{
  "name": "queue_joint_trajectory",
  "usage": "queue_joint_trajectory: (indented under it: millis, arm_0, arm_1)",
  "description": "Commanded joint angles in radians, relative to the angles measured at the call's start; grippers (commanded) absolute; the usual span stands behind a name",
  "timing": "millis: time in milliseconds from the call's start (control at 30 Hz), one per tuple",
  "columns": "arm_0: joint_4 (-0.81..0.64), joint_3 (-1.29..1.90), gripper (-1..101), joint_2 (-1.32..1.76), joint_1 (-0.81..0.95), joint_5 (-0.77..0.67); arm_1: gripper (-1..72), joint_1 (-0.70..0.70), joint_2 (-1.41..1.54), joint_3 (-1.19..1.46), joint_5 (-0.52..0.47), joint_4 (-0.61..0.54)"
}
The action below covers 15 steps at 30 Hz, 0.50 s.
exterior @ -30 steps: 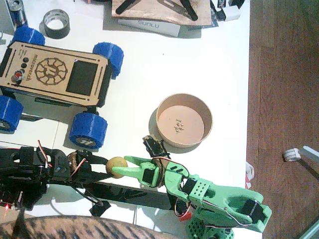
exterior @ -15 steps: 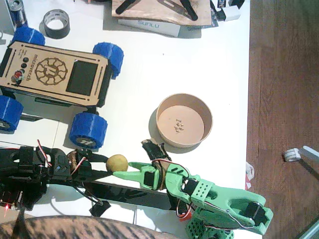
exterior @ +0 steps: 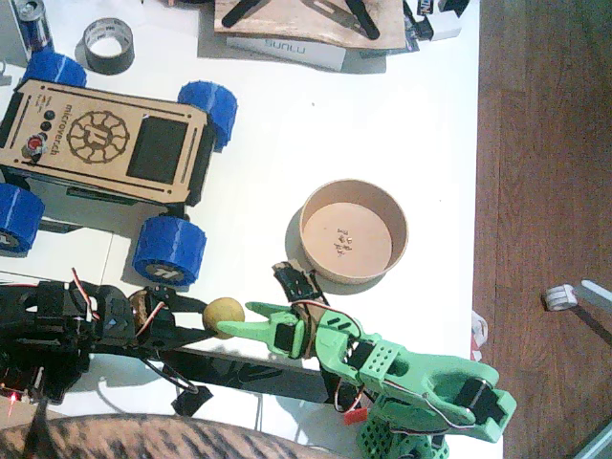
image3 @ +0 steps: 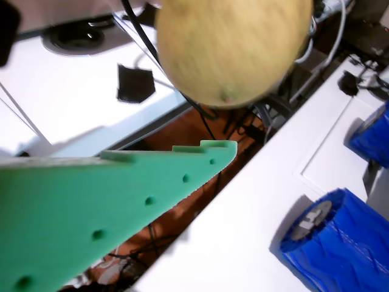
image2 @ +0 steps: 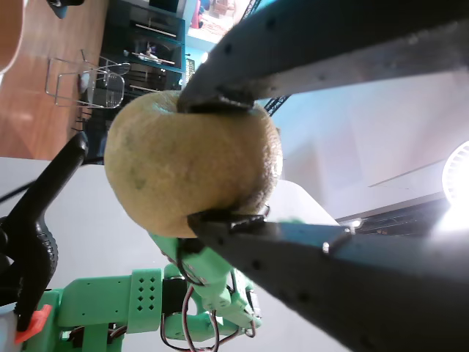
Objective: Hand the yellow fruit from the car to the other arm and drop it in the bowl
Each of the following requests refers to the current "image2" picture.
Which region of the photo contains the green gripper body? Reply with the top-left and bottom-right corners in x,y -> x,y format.
177,240 -> 264,330

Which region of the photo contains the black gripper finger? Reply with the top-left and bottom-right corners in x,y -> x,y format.
187,212 -> 469,352
177,0 -> 469,114

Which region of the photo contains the yellow lemon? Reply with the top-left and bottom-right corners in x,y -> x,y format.
103,90 -> 285,239

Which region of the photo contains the dark shelf cabinet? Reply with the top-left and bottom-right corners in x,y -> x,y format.
98,0 -> 188,92

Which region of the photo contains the white round lamp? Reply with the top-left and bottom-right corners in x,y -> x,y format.
439,140 -> 469,221

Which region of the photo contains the wire mesh chair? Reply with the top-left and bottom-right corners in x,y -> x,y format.
44,48 -> 132,110

